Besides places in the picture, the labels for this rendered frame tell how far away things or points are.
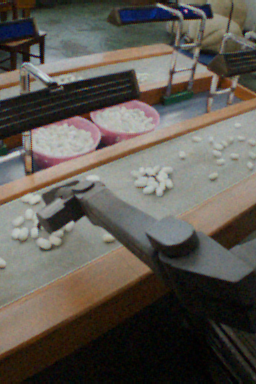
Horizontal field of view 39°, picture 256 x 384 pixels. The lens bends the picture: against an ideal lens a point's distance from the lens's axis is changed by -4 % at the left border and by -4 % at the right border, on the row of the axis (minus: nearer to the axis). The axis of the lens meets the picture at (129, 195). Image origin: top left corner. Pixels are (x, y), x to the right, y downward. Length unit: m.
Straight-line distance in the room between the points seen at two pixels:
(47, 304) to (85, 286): 0.10
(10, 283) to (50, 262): 0.11
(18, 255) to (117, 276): 0.25
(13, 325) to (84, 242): 0.30
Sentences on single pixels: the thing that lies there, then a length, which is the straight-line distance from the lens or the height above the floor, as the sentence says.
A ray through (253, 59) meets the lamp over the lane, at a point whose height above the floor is 1.08.
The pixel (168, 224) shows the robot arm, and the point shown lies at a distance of 0.43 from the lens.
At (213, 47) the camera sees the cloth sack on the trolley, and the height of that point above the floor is 0.32.
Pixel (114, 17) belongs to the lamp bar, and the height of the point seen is 1.07.
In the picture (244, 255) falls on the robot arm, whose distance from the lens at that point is 0.37.
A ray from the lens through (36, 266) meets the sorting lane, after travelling 0.92.
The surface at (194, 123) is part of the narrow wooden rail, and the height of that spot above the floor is 0.76.
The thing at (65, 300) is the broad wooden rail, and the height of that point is 0.76.
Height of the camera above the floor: 1.47
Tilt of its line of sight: 41 degrees down
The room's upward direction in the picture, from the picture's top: 9 degrees clockwise
